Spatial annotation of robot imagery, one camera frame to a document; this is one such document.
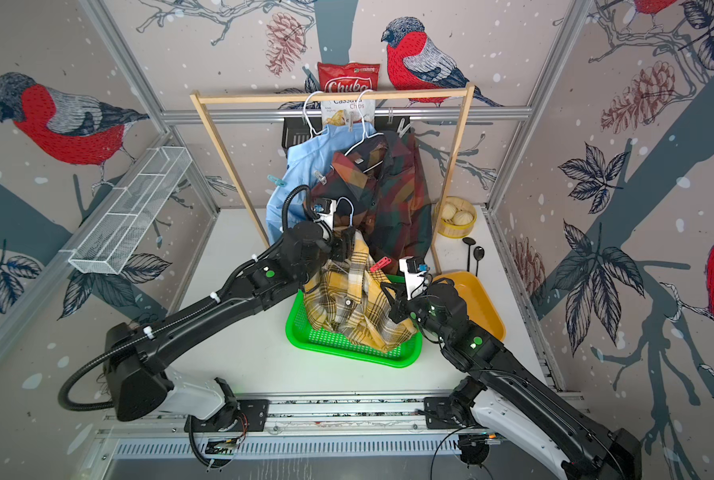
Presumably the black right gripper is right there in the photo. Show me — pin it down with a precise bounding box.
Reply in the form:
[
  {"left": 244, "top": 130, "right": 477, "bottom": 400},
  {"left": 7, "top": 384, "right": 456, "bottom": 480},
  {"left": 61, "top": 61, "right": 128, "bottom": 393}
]
[{"left": 379, "top": 280, "right": 453, "bottom": 347}]

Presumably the red plastic clothespin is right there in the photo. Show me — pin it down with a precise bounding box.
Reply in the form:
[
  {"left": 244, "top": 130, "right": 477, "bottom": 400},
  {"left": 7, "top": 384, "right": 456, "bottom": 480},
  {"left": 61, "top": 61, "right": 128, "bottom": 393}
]
[{"left": 369, "top": 256, "right": 391, "bottom": 272}]

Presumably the yellow plaid long-sleeve shirt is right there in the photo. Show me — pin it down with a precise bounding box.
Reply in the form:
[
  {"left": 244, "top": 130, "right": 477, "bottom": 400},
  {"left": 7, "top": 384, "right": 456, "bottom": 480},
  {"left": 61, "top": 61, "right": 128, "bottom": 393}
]
[{"left": 304, "top": 231, "right": 417, "bottom": 353}]

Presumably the light blue wire hanger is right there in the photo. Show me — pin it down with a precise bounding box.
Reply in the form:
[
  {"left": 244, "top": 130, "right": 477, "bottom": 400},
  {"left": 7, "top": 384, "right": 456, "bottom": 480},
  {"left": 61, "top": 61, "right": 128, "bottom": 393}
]
[{"left": 333, "top": 196, "right": 356, "bottom": 231}]

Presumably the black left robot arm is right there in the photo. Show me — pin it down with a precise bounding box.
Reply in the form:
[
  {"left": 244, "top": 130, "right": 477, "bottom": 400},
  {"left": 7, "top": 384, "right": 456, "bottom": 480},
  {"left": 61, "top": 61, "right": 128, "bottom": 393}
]
[{"left": 57, "top": 221, "right": 354, "bottom": 431}]

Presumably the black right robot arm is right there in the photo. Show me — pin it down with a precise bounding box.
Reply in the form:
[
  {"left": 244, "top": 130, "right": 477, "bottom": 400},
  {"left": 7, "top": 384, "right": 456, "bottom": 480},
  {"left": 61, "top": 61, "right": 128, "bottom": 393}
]
[{"left": 381, "top": 280, "right": 643, "bottom": 479}]

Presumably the light blue long-sleeve shirt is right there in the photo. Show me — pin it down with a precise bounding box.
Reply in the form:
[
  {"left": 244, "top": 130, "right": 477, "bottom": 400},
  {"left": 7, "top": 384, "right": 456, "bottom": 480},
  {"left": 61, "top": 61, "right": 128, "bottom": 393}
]
[{"left": 266, "top": 124, "right": 362, "bottom": 243}]

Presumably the white clothespin on dark shirt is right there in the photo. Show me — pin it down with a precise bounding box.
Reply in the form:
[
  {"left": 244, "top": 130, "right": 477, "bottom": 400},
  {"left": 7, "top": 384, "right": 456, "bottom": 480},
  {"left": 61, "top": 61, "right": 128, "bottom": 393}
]
[{"left": 313, "top": 170, "right": 327, "bottom": 185}]

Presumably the dark multicolour plaid shirt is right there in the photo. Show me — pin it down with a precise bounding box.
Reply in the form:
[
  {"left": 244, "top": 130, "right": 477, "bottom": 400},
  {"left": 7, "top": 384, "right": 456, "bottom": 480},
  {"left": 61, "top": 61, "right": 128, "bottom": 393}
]
[{"left": 312, "top": 131, "right": 433, "bottom": 275}]

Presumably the yellow plastic tray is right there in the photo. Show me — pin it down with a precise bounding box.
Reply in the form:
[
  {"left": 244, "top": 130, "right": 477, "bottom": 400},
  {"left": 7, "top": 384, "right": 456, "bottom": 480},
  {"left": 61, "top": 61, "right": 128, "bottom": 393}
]
[{"left": 435, "top": 271, "right": 507, "bottom": 341}]

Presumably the teal clothespin on blue shirt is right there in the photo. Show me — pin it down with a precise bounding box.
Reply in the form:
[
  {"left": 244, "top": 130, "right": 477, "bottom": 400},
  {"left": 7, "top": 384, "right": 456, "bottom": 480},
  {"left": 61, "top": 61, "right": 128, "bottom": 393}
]
[{"left": 267, "top": 175, "right": 286, "bottom": 187}]

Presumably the green plastic mesh basket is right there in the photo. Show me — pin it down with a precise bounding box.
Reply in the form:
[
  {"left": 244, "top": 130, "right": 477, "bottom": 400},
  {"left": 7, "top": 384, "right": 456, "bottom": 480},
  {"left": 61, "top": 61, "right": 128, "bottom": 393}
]
[{"left": 285, "top": 291, "right": 424, "bottom": 368}]

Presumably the white cassava chips bag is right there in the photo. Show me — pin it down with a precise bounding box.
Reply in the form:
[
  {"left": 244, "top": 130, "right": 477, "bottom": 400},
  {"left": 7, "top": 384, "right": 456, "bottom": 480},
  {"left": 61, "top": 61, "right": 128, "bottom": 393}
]
[{"left": 320, "top": 99, "right": 376, "bottom": 126}]

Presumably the red Chuba chips bag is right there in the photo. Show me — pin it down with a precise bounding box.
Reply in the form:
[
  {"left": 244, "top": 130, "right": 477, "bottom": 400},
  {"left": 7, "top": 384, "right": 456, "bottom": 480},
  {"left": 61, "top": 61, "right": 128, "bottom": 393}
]
[{"left": 317, "top": 62, "right": 380, "bottom": 93}]

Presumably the white wire hanger right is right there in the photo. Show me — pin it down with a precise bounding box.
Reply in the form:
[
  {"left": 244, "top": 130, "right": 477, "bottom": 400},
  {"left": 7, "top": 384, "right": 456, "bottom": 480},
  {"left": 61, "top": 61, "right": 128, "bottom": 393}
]
[{"left": 344, "top": 89, "right": 384, "bottom": 156}]

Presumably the white wire hanger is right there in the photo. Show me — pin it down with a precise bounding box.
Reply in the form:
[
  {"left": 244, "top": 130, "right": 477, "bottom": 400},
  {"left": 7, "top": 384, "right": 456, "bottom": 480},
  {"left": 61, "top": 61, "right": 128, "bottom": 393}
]
[
  {"left": 301, "top": 89, "right": 334, "bottom": 139},
  {"left": 344, "top": 89, "right": 384, "bottom": 156}
]

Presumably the white wire hanger left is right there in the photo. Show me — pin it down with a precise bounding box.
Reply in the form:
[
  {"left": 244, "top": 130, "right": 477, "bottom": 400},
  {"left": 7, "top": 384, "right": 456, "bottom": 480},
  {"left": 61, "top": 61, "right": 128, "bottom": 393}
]
[{"left": 301, "top": 89, "right": 334, "bottom": 139}]

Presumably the black wall-mounted basket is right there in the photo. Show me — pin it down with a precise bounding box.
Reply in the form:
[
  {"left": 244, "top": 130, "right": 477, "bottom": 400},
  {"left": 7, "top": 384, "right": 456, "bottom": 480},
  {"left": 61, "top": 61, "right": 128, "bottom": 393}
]
[{"left": 281, "top": 116, "right": 411, "bottom": 152}]

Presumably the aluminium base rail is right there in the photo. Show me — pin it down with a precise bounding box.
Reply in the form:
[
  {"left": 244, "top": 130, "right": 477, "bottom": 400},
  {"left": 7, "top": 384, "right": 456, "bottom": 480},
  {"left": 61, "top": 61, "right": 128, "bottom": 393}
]
[{"left": 101, "top": 389, "right": 592, "bottom": 439}]

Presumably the wooden clothes rack frame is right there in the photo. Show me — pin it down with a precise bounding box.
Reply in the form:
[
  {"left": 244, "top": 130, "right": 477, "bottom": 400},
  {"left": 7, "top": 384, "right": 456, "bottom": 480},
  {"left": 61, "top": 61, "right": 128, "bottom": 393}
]
[{"left": 189, "top": 83, "right": 477, "bottom": 274}]

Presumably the white wire mesh shelf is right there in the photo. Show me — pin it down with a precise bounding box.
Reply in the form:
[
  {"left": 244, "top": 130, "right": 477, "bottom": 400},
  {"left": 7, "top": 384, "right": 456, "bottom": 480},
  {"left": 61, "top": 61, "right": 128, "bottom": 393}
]
[{"left": 68, "top": 146, "right": 192, "bottom": 274}]

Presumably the aluminium frame corner post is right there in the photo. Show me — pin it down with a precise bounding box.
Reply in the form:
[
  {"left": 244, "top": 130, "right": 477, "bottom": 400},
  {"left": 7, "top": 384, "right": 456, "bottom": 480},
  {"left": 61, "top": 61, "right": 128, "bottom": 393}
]
[{"left": 78, "top": 0, "right": 220, "bottom": 219}]

